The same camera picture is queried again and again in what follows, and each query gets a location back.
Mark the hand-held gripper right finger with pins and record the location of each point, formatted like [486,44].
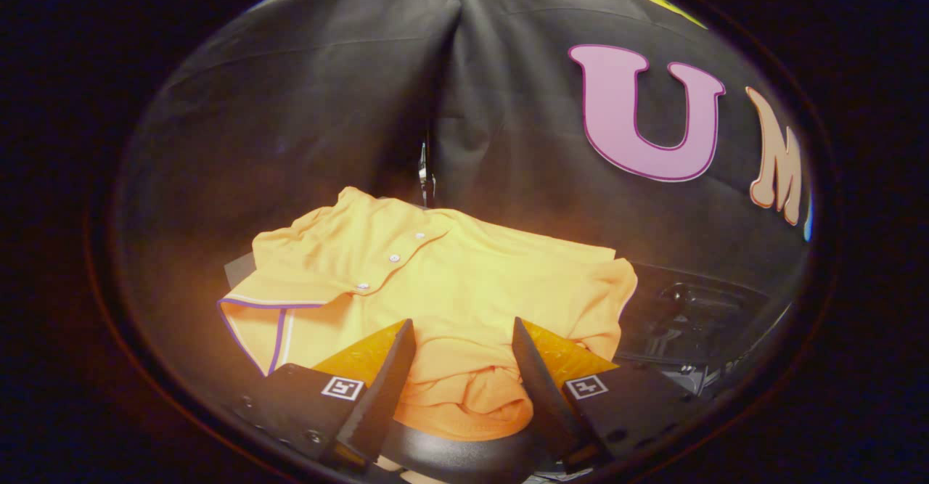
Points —
[541,390]

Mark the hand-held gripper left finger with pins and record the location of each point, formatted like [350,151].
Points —
[385,397]

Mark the orange polo shirt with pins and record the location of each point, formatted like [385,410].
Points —
[450,281]

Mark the beige and dark cabinet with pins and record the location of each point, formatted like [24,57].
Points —
[236,270]

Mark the metal backdrop clamp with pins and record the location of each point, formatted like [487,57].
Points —
[423,172]

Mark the black backdrop cloth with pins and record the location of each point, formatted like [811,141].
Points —
[326,107]

